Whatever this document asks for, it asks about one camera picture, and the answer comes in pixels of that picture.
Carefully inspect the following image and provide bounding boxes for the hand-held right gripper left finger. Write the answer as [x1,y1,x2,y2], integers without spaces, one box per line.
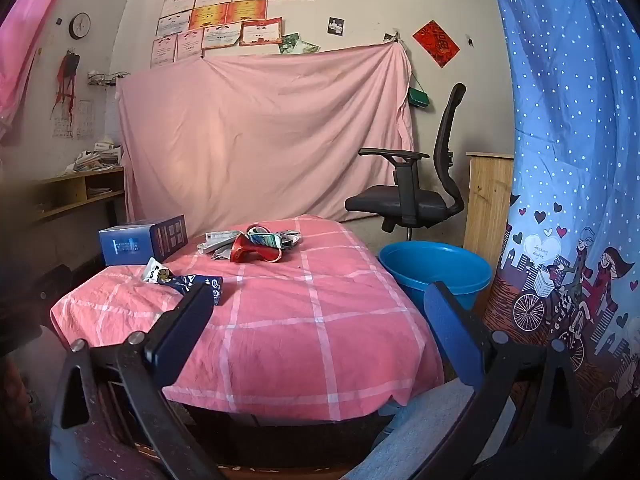
[49,282,226,480]

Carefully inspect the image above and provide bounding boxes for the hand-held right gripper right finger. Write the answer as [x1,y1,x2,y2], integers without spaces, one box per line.
[350,281,586,480]

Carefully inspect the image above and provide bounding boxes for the dark blue patterned wrapper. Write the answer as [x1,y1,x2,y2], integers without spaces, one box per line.
[162,274,223,307]

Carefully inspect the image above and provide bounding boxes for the white cartoon wrapper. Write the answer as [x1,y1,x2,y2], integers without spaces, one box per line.
[142,257,173,283]

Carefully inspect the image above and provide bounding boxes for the blue plastic bucket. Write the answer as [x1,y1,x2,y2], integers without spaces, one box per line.
[378,241,493,311]

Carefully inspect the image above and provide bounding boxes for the red plastic packet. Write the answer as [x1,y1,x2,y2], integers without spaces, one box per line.
[230,223,283,263]

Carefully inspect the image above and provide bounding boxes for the person's jeans leg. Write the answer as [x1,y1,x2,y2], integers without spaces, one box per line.
[350,380,516,480]

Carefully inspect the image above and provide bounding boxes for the blue cardboard box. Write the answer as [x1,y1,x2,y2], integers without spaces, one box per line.
[98,215,189,267]

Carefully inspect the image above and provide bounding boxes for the pink checked tablecloth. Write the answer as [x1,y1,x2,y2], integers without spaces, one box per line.
[50,215,446,423]

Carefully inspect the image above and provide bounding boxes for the light wooden cabinet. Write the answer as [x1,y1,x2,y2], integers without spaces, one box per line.
[464,151,515,271]

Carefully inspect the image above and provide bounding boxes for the black office chair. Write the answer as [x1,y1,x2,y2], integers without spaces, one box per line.
[344,82,467,242]

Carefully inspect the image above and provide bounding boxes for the wooden shelf desk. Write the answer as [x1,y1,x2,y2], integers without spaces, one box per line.
[30,166,126,223]

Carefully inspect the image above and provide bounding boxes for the pile of newspapers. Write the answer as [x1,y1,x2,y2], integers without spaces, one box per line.
[65,135,123,175]

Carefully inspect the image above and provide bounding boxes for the pink hanging sheet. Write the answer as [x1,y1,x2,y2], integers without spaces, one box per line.
[115,42,416,223]

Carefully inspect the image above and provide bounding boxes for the blue dotted printed curtain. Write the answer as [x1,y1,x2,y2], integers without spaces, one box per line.
[482,0,640,441]

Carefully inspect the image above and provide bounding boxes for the red diamond paper decoration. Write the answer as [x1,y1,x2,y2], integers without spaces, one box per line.
[412,20,461,68]

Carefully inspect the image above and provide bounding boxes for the green pictures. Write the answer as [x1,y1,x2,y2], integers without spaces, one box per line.
[278,34,321,56]

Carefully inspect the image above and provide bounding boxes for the pink curtain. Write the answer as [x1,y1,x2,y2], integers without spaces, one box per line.
[0,0,81,133]

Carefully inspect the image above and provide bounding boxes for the wall calendar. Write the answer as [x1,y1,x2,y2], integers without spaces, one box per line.
[52,100,95,140]

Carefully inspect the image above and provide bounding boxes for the wire wall shelf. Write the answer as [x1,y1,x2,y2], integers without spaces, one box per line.
[87,70,131,88]

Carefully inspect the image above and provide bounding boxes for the red tassel wall hanging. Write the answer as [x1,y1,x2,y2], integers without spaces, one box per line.
[51,49,81,121]

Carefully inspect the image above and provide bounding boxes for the group of wall certificates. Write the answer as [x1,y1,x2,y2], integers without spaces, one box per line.
[150,0,315,68]

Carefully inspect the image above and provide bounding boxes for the round wall clock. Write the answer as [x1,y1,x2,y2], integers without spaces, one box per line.
[68,12,92,41]

